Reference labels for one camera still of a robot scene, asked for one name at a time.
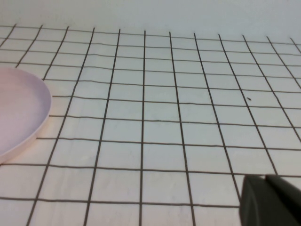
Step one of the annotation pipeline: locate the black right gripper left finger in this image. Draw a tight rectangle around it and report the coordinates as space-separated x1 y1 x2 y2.
239 175 282 226

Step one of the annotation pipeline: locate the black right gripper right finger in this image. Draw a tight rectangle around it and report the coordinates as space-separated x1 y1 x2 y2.
265 174 301 226

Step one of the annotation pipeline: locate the pink round plate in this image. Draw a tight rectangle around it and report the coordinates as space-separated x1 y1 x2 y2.
0 67 52 165

